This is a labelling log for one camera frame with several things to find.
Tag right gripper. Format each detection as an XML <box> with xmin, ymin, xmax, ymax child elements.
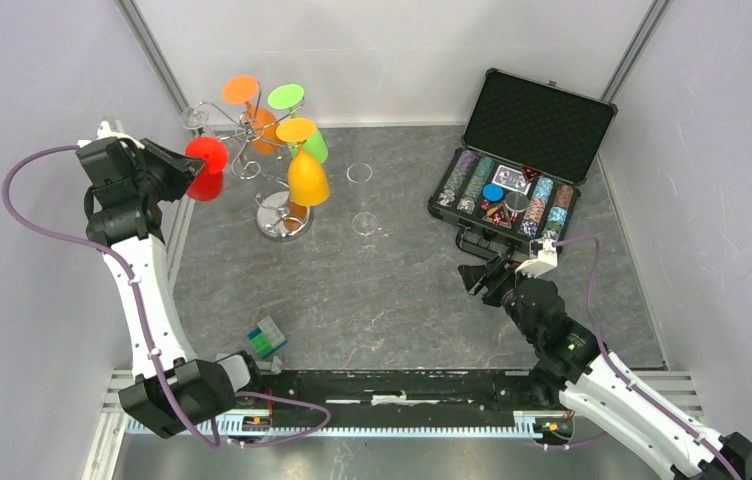
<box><xmin>456</xmin><ymin>253</ymin><xmax>538</xmax><ymax>344</ymax></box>

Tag red plastic wine glass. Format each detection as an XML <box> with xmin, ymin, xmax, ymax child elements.
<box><xmin>185</xmin><ymin>136</ymin><xmax>229</xmax><ymax>202</ymax></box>

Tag yellow plastic wine glass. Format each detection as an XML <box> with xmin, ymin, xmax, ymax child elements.
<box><xmin>287</xmin><ymin>153</ymin><xmax>330</xmax><ymax>207</ymax></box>

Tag clear flute glass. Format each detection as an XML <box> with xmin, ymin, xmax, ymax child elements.
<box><xmin>346</xmin><ymin>162</ymin><xmax>378</xmax><ymax>237</ymax></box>

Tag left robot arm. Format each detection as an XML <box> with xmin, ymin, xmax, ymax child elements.
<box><xmin>76</xmin><ymin>134</ymin><xmax>266</xmax><ymax>438</ymax></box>

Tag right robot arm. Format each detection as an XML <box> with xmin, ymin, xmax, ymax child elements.
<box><xmin>457</xmin><ymin>258</ymin><xmax>752</xmax><ymax>479</ymax></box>

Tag clear wine glass on rack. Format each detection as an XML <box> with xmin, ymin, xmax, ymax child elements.
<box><xmin>180</xmin><ymin>103</ymin><xmax>210</xmax><ymax>135</ymax></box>

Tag orange plastic wine glass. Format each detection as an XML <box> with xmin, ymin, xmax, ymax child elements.
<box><xmin>222</xmin><ymin>75</ymin><xmax>279</xmax><ymax>155</ymax></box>

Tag chrome wine glass rack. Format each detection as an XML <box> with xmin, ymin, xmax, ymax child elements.
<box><xmin>189</xmin><ymin>101</ymin><xmax>314</xmax><ymax>242</ymax></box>

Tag green plastic wine glass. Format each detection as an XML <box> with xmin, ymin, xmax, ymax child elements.
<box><xmin>267</xmin><ymin>83</ymin><xmax>328</xmax><ymax>164</ymax></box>

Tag black poker chip case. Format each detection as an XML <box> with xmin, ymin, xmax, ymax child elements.
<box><xmin>427</xmin><ymin>68</ymin><xmax>618</xmax><ymax>258</ymax></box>

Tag coloured toy brick block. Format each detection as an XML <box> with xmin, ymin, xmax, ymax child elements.
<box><xmin>248</xmin><ymin>316</ymin><xmax>288</xmax><ymax>359</ymax></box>

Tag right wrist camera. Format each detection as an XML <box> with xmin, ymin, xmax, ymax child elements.
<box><xmin>516</xmin><ymin>239</ymin><xmax>558</xmax><ymax>278</ymax></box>

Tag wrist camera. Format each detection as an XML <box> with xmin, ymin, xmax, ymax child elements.
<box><xmin>516</xmin><ymin>239</ymin><xmax>558</xmax><ymax>278</ymax></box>
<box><xmin>76</xmin><ymin>116</ymin><xmax>133</xmax><ymax>148</ymax></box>

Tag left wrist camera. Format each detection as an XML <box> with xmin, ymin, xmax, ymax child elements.
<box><xmin>76</xmin><ymin>116</ymin><xmax>133</xmax><ymax>148</ymax></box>

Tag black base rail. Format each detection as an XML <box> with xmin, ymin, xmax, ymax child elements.
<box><xmin>104</xmin><ymin>368</ymin><xmax>702</xmax><ymax>443</ymax></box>

